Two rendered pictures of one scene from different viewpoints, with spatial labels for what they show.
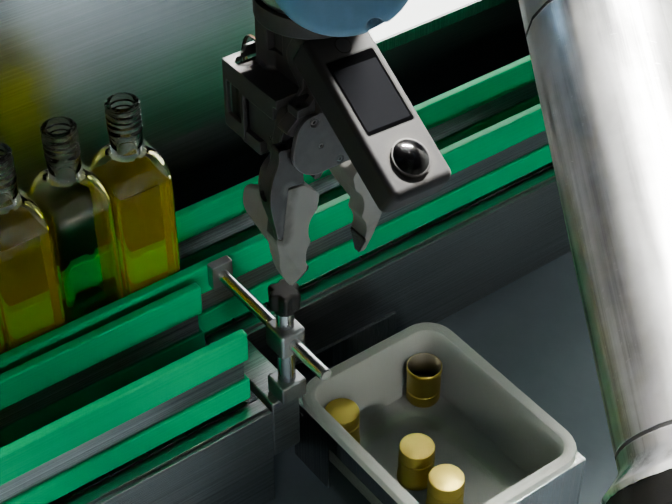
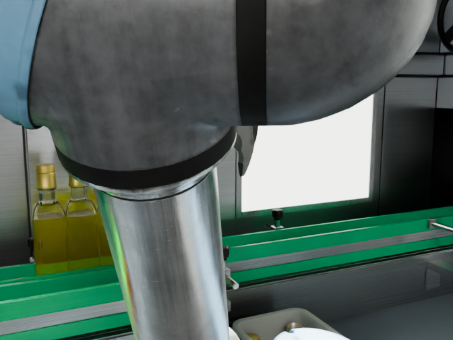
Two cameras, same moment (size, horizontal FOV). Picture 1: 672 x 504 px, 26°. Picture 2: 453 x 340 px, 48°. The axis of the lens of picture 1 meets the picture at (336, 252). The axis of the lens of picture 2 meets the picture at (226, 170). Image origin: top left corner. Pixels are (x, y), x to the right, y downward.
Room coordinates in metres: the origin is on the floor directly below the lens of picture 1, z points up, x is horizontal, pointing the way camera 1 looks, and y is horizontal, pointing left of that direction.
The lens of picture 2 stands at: (0.03, -0.15, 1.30)
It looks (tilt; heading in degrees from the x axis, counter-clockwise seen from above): 9 degrees down; 12
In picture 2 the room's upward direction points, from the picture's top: straight up
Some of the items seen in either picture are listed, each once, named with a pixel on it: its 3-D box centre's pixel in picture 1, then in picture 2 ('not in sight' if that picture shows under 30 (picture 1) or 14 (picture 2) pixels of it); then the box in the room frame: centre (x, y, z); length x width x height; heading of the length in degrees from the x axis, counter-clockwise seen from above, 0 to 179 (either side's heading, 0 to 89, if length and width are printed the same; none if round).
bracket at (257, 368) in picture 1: (260, 392); not in sight; (0.94, 0.07, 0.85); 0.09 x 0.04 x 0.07; 37
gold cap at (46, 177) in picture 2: not in sight; (46, 176); (0.86, 0.36, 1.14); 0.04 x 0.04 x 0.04
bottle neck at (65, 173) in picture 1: (61, 149); not in sight; (0.96, 0.22, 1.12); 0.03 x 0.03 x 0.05
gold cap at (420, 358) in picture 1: (423, 380); (294, 336); (1.01, -0.09, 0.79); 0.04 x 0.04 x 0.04
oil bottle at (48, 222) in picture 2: not in sight; (50, 256); (0.86, 0.36, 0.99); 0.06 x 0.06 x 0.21; 37
